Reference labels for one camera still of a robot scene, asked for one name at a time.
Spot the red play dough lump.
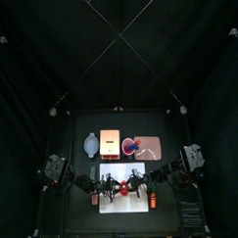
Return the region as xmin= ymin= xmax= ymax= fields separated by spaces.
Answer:
xmin=119 ymin=179 xmax=131 ymax=197

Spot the small wooden drawer box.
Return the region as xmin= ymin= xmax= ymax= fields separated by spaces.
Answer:
xmin=98 ymin=129 xmax=121 ymax=161

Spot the white rectangular work mat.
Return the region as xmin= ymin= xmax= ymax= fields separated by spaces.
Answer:
xmin=96 ymin=161 xmax=151 ymax=214

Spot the grey toy block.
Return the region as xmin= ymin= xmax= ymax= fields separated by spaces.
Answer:
xmin=89 ymin=167 xmax=97 ymax=183

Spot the pink plastic cup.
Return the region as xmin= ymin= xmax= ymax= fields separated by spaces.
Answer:
xmin=120 ymin=137 xmax=139 ymax=157

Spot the pink plastic tray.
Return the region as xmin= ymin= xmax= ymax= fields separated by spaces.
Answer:
xmin=132 ymin=135 xmax=163 ymax=163

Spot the blue plastic utensil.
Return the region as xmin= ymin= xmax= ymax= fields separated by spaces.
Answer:
xmin=126 ymin=143 xmax=141 ymax=153

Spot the white printed label sticker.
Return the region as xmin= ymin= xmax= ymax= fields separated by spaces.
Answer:
xmin=179 ymin=200 xmax=202 ymax=229

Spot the thin white diagonal cord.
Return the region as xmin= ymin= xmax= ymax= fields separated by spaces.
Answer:
xmin=79 ymin=0 xmax=182 ymax=107
xmin=58 ymin=0 xmax=166 ymax=95

